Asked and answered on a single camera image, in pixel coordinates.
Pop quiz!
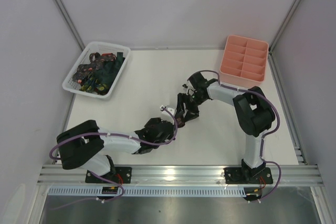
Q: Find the right aluminium corner post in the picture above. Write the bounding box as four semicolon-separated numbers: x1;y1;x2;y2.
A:
269;0;302;54

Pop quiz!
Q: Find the white slotted cable duct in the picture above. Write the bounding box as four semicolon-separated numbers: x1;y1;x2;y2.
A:
48;186;248;197

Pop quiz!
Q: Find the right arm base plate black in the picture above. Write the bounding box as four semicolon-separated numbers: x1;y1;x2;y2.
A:
224;167;274;185

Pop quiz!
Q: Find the white plastic basket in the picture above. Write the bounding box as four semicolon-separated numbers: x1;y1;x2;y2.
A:
62;41;131;100

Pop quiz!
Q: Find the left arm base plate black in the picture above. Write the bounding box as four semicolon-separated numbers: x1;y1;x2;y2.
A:
85;165;133;184

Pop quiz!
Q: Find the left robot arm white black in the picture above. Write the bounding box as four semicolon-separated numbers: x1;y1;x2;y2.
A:
56;118;178;176

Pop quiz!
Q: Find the dark brown floral tie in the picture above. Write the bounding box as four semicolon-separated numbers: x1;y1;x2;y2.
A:
175;115;186;129

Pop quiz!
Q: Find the pink divided organizer tray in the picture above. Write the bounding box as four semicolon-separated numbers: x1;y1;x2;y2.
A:
219;35;269;89

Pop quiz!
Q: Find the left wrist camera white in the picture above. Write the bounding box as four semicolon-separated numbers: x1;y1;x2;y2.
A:
160;105;175;116

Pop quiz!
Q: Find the left aluminium corner post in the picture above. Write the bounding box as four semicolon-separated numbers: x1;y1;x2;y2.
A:
53;0;85;50

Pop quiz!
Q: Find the dark green tie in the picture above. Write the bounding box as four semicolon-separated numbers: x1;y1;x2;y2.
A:
93;52;125;95

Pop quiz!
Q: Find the aluminium mounting rail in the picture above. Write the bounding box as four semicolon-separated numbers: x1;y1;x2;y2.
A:
37;164;324;187

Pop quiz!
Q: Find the aluminium corner post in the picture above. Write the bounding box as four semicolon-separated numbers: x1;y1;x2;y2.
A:
269;0;302;54
53;0;85;50

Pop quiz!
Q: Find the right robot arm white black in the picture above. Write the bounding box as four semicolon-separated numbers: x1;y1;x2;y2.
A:
175;70;279;183

